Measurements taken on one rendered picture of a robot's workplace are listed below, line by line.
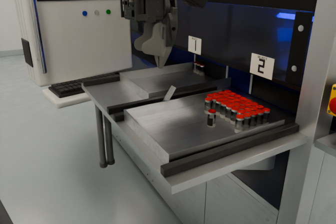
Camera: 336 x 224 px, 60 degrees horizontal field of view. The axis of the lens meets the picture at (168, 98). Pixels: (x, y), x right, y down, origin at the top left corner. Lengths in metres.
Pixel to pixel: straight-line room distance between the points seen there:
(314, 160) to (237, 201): 0.38
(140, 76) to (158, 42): 0.65
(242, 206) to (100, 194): 1.08
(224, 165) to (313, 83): 0.30
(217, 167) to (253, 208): 0.47
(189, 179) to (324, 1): 0.48
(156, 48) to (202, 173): 0.27
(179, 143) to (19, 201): 1.51
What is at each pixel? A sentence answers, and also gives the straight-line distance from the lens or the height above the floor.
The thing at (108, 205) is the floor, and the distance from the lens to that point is 1.89.
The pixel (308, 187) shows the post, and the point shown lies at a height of 0.72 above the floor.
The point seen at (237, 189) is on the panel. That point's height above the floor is 0.56.
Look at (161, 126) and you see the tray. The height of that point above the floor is 0.88.
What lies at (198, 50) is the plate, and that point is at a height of 1.00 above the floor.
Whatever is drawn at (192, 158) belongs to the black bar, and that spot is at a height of 0.90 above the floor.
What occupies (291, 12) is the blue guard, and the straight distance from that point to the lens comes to 0.81.
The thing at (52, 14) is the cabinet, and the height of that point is 1.11.
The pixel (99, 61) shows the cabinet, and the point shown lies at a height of 0.87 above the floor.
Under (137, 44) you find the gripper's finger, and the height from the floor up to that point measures 1.13.
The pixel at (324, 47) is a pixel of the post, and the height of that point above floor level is 1.11.
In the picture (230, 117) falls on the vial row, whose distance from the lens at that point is 0.82.
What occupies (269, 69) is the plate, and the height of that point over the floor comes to 1.02.
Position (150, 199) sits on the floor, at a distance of 1.90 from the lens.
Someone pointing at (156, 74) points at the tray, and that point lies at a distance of 1.22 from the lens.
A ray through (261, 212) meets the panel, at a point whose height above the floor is 0.54.
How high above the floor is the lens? 1.24
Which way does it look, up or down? 22 degrees down
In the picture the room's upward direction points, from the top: straight up
